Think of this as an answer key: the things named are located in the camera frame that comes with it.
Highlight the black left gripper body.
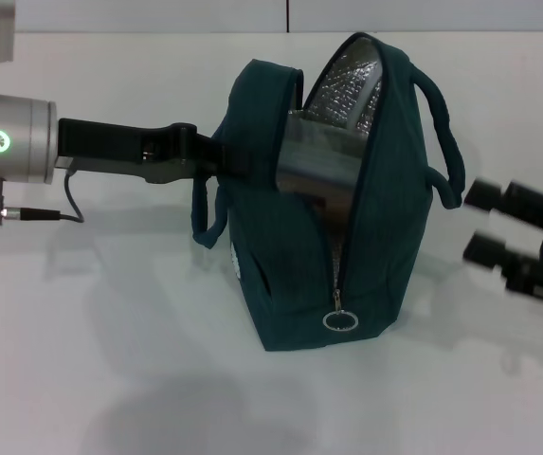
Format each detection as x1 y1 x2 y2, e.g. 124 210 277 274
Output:
55 117 202 186

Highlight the clear container with blue rim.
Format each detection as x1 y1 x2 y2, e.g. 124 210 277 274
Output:
274 107 372 209

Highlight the dark teal insulated bag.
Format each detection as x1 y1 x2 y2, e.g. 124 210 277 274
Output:
190 31 466 354

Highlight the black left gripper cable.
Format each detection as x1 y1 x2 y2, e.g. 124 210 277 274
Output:
0 168 87 228

